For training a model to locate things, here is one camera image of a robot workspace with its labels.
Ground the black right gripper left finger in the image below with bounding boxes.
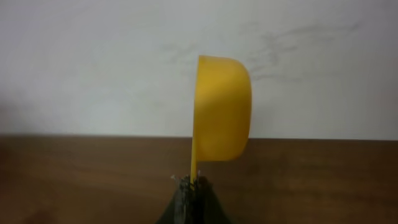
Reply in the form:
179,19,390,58
155,175,194,224

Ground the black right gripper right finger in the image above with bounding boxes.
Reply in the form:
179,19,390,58
194,174,232,224

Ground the yellow plastic measuring scoop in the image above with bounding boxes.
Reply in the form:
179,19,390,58
190,55,252,185

